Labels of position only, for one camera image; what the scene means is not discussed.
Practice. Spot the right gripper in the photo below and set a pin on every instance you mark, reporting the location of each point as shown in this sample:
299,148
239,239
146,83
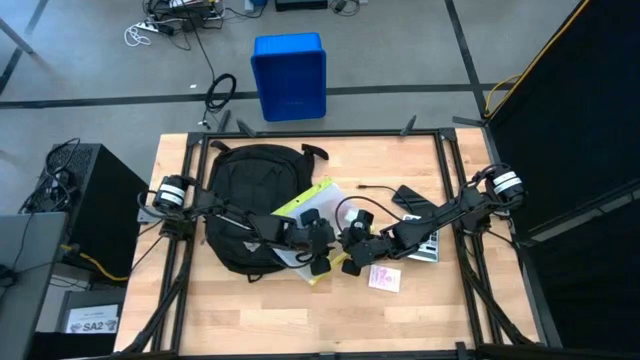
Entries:
367,247

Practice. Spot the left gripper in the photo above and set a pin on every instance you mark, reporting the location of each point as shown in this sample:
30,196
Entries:
315,240

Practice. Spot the white pink printed packet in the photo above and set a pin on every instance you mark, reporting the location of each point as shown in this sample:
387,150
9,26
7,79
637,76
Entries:
385,278

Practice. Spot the yellow-edged mesh pouch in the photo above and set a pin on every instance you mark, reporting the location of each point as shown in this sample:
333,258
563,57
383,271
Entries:
320,200

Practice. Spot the grey calculator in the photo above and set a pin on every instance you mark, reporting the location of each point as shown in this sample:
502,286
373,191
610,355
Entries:
429,250

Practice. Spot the black smartphone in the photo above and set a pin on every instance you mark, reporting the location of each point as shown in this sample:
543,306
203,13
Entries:
407,196

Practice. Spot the black backpack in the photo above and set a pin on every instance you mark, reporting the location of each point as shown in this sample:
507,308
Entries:
250,185

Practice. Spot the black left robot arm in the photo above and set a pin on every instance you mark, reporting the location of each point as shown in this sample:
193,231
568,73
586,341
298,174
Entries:
270,231

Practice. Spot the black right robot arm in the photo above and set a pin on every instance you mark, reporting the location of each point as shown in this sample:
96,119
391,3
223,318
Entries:
450,212

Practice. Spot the blue plastic bin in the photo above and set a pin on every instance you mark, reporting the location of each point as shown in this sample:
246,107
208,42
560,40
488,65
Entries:
290,75

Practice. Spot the black computer tower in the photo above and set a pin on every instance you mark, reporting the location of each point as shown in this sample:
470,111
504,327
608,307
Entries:
105,170

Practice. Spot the black box on floor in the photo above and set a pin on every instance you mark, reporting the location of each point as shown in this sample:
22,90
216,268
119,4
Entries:
300,4

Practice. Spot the white SA2 label sign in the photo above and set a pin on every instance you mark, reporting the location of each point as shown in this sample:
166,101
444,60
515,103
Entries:
92,325

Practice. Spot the black curtain partition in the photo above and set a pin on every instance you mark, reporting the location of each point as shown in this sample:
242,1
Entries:
575,100

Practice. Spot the grey desk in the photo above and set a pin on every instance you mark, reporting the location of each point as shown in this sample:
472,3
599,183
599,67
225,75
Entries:
30,280

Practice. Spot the grey metal leg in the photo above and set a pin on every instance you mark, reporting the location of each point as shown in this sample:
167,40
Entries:
17,37

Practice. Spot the black metal table frame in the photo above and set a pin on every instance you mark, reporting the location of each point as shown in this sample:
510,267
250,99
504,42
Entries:
320,133

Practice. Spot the grey metal rail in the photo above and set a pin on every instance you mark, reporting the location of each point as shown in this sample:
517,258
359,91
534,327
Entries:
612,202

